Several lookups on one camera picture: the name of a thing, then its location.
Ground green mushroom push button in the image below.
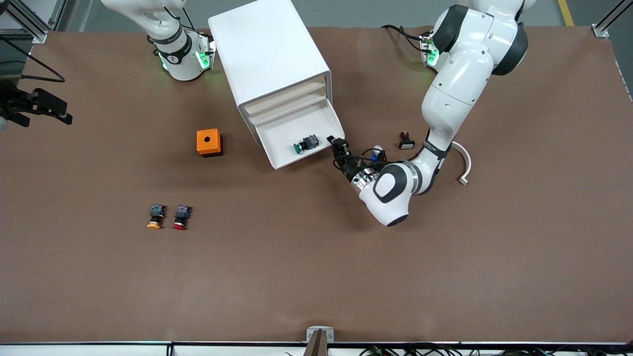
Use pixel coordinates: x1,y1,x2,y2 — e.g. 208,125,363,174
293,134,319,155

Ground white plastic drawer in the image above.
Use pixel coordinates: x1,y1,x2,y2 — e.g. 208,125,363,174
255,96,346,171
242,78,328,117

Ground white drawer cabinet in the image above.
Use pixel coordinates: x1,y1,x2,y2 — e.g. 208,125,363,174
208,0,332,149

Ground yellow mushroom push button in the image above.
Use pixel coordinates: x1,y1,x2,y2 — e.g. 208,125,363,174
146,203,165,230

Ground red mushroom push button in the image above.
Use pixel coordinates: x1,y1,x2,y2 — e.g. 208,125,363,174
172,204,192,231

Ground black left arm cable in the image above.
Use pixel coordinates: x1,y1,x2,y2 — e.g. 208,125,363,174
334,148,391,173

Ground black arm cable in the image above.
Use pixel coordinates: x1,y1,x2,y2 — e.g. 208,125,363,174
334,148,391,173
0,37,66,84

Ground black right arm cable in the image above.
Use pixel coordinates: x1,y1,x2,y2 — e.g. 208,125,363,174
0,37,66,84

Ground aluminium frame post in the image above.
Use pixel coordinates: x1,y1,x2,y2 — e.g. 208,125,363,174
0,0,67,44
592,0,633,39

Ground white half-ring clamp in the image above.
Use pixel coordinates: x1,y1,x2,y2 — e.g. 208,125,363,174
452,141,472,186

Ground orange button enclosure box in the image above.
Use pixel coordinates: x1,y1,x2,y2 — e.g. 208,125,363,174
196,129,223,158

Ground black base cable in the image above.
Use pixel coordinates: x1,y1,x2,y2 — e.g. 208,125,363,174
381,25,427,52

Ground grey metal bracket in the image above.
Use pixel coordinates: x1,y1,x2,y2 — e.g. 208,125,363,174
307,326,334,343

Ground tangled cable bundle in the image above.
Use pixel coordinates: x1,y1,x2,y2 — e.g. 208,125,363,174
359,345,633,356

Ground white table edge rail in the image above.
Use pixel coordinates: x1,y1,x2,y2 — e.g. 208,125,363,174
0,340,633,356

